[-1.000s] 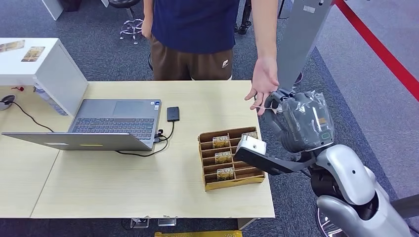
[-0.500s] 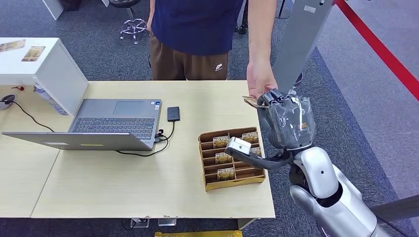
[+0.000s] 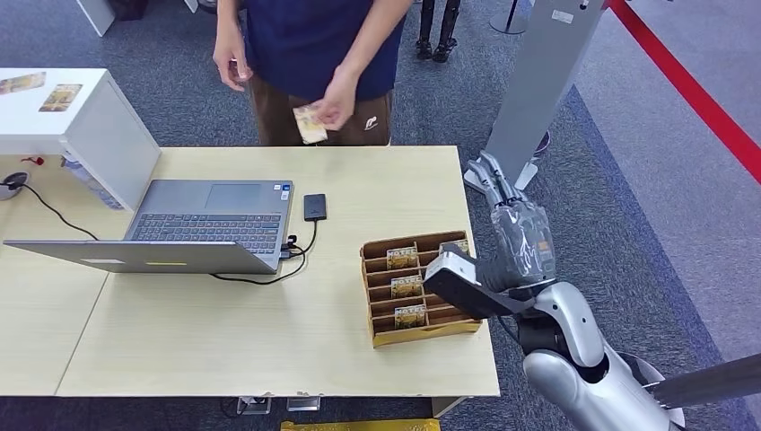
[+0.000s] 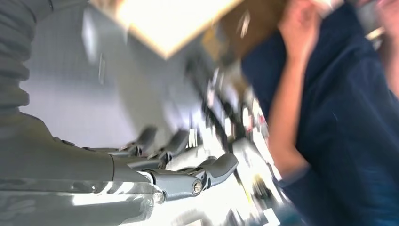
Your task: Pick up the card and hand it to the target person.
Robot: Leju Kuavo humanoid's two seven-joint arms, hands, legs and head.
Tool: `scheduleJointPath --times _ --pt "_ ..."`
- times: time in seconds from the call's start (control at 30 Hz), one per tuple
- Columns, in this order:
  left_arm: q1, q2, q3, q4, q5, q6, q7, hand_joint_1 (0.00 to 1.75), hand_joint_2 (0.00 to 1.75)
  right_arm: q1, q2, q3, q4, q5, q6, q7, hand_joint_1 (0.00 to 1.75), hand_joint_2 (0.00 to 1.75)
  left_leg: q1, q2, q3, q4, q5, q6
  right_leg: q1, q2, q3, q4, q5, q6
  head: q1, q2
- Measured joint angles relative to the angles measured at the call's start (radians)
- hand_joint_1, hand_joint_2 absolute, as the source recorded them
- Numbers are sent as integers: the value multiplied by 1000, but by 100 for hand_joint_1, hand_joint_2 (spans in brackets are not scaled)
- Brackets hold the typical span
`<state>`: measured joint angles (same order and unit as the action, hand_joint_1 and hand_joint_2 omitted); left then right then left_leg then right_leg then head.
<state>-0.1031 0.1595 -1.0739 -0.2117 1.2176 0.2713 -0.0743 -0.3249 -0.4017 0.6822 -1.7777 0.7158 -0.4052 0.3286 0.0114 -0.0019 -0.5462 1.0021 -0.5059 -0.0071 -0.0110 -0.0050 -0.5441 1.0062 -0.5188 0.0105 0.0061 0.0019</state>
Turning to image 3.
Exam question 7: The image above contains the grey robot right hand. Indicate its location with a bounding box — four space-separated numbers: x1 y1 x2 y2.
467 151 558 294

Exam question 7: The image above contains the person's left hand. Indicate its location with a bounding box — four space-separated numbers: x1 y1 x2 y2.
308 66 360 133

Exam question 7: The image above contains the person's right hand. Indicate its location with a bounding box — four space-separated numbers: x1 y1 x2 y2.
212 34 255 92

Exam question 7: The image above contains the person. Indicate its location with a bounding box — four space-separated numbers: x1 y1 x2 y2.
212 0 415 148

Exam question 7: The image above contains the black card reader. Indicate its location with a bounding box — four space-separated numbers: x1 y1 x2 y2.
302 193 328 223

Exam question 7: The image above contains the cardboard card holder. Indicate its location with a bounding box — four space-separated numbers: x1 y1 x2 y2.
359 230 484 350

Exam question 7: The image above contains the square printed card sticker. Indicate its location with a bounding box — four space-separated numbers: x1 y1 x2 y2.
39 84 84 114

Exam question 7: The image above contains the long printed card sticker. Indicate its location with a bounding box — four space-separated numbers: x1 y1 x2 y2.
0 72 48 97

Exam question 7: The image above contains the black mannequin leg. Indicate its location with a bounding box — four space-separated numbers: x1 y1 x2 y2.
431 0 462 65
415 0 436 61

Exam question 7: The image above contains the white furniture panel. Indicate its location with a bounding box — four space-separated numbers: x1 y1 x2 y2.
74 0 118 39

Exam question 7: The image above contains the grey kiosk stand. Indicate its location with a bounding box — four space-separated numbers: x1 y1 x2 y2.
462 0 608 193

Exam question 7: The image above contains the white box cabinet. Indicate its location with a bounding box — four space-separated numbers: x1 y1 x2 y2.
0 68 162 213

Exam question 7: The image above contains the grey laptop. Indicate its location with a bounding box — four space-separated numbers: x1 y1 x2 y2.
3 179 295 277

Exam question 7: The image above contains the white desk leg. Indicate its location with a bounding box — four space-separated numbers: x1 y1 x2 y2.
430 396 472 419

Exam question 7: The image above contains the round grey stand base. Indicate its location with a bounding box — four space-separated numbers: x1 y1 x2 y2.
488 0 531 36

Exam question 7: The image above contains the yellow object under desk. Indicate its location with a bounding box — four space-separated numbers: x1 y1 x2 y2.
279 418 442 431

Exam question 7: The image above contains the grey round device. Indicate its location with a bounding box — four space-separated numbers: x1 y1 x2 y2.
0 172 30 202

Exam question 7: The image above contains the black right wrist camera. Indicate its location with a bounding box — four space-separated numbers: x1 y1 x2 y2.
422 242 538 321

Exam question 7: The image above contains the black card reader cable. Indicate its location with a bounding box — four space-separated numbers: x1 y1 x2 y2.
209 220 319 286

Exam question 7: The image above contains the thin black device cable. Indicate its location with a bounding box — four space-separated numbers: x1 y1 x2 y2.
21 183 100 242

